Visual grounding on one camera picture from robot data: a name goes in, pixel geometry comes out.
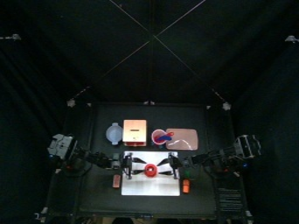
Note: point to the white text label sticker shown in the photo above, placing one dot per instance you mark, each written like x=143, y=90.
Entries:
x=229, y=201

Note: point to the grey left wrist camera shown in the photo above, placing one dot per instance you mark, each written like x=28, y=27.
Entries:
x=116, y=158

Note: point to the brown rectangular block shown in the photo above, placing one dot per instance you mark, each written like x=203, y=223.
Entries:
x=116, y=181

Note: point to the small green toy piece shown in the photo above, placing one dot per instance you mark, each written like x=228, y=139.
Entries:
x=187, y=174

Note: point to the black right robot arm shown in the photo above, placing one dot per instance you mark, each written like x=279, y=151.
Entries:
x=233, y=153

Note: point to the red toy utensil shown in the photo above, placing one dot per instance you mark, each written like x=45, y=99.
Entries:
x=169, y=134

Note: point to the white rectangular work mat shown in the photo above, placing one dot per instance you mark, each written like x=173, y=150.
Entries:
x=151, y=186

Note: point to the pink plastic tray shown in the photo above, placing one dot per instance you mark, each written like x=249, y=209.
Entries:
x=183, y=138

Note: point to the silver frame middle bracket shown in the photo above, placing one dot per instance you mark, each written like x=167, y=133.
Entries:
x=148, y=102

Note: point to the silver frame clamp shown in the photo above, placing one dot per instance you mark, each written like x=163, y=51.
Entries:
x=14, y=37
x=291, y=38

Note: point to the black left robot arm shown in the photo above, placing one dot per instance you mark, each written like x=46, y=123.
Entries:
x=68, y=151

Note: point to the pink plastic cup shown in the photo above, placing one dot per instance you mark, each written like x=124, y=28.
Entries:
x=156, y=138

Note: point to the blue toy utensil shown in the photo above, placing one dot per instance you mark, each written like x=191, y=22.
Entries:
x=164, y=137

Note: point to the orange wooden drawer box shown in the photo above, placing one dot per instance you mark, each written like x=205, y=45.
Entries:
x=135, y=131

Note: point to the silver frame corner bracket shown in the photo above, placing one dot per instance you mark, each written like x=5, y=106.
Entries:
x=71, y=102
x=225, y=106

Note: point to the orange toy piece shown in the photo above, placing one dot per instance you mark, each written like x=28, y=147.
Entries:
x=185, y=186

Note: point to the pale blue plastic bowl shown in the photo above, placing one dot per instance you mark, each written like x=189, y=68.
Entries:
x=113, y=134

